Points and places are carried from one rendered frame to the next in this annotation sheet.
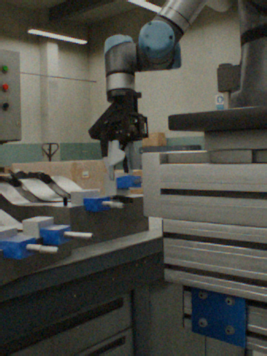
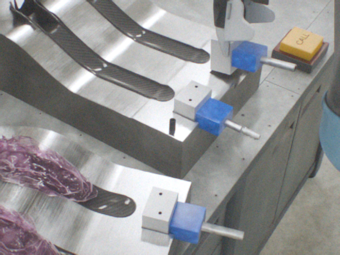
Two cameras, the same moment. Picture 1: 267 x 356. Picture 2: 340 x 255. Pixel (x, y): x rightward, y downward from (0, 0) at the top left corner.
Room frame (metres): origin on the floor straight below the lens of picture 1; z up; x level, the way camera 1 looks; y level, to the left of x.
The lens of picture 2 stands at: (0.25, 0.24, 1.53)
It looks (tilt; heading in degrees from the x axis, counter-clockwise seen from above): 45 degrees down; 351
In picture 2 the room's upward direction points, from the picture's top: 2 degrees clockwise
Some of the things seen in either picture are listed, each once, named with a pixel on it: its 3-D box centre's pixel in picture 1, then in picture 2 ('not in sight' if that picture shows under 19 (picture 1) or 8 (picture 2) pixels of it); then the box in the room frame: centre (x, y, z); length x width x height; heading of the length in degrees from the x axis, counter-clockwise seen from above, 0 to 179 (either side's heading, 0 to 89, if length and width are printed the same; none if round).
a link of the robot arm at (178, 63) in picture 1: (159, 54); not in sight; (1.02, -0.08, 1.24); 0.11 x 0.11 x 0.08; 84
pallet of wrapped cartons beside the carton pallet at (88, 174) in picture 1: (58, 197); not in sight; (5.36, 0.95, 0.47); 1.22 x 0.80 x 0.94; 53
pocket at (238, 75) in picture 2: (119, 205); (228, 77); (0.99, 0.03, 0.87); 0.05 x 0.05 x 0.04; 49
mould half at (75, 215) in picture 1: (45, 203); (99, 44); (1.10, 0.23, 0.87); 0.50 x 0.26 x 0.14; 49
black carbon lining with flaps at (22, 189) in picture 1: (44, 186); (100, 27); (1.08, 0.23, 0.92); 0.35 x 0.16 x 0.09; 49
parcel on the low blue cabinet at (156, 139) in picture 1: (153, 139); not in sight; (8.52, -0.50, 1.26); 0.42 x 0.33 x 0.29; 49
